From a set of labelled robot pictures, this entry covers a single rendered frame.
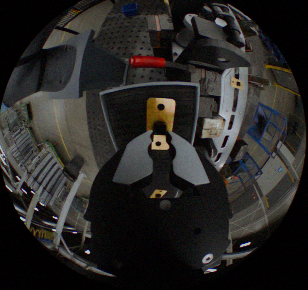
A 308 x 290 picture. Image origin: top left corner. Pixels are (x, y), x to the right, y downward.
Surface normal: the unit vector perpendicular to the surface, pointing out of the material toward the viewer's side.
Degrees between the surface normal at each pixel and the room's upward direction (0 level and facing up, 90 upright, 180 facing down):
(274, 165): 90
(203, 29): 0
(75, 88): 0
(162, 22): 0
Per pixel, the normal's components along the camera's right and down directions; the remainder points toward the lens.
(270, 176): -0.98, -0.20
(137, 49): -0.04, 0.53
